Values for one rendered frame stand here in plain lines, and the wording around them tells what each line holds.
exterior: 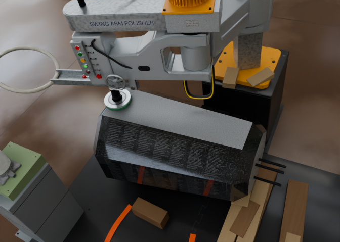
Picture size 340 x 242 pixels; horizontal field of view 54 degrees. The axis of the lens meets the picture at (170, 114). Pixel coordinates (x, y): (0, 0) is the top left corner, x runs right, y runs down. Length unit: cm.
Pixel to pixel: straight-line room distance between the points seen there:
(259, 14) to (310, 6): 274
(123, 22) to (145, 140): 91
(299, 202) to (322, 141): 75
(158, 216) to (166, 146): 68
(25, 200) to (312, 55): 339
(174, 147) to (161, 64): 62
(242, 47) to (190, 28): 88
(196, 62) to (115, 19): 56
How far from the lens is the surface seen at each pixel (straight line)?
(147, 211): 287
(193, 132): 237
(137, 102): 264
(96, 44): 218
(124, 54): 220
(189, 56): 209
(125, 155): 258
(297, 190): 301
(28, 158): 256
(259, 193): 282
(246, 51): 275
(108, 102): 264
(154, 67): 219
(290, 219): 288
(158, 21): 195
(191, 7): 188
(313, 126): 354
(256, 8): 246
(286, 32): 464
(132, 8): 202
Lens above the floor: 268
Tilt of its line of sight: 48 degrees down
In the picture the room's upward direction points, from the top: 12 degrees counter-clockwise
